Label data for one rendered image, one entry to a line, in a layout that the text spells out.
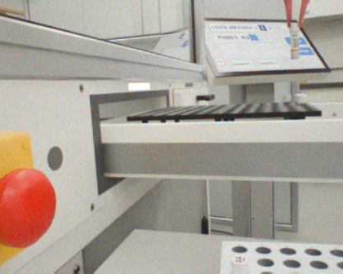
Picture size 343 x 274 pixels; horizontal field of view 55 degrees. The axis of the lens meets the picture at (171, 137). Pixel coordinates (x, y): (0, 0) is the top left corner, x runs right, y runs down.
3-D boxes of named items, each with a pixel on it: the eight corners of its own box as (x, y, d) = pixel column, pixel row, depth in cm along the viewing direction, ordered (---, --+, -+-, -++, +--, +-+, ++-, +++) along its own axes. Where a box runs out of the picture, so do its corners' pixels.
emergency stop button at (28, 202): (67, 228, 19) (60, 161, 19) (16, 265, 15) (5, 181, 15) (23, 225, 20) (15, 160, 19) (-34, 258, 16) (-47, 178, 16)
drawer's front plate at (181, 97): (209, 126, 94) (207, 87, 92) (184, 144, 67) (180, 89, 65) (202, 126, 95) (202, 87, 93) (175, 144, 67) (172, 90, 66)
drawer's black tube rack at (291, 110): (305, 142, 52) (305, 101, 51) (321, 170, 36) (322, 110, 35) (170, 143, 59) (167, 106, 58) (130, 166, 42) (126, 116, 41)
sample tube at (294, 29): (300, 58, 44) (299, 22, 43) (290, 59, 44) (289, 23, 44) (300, 59, 45) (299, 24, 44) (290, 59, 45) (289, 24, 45)
